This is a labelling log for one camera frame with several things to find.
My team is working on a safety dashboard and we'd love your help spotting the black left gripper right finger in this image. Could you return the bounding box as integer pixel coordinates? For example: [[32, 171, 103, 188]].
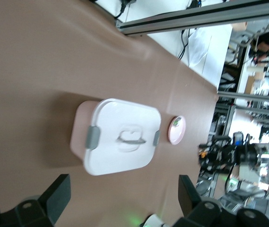
[[175, 175, 222, 227]]

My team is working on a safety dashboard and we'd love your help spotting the pink round plate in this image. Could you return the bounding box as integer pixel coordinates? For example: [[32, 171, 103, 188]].
[[167, 115, 186, 145]]

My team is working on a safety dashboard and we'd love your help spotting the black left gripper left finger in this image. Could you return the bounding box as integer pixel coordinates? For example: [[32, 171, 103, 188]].
[[16, 174, 71, 227]]

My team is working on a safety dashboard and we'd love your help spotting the white lidded storage box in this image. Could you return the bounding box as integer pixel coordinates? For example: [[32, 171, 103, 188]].
[[69, 98, 162, 176]]

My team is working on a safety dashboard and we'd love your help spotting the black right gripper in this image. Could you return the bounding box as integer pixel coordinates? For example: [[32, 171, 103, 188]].
[[199, 139, 238, 171]]

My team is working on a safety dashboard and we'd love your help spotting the white side table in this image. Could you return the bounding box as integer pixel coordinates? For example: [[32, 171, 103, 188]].
[[122, 0, 234, 93]]

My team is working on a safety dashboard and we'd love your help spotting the clear plastic bag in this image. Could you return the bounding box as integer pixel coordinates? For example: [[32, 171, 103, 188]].
[[187, 27, 213, 69]]

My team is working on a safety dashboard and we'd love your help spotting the aluminium camera stand beam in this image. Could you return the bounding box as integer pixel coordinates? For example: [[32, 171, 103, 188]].
[[115, 0, 269, 37]]

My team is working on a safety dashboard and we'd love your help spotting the aluminium rack bar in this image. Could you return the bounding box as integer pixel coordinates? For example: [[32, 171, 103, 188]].
[[217, 91, 269, 103]]

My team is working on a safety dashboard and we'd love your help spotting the thin black cable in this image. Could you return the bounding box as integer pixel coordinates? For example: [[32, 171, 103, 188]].
[[176, 29, 190, 60]]

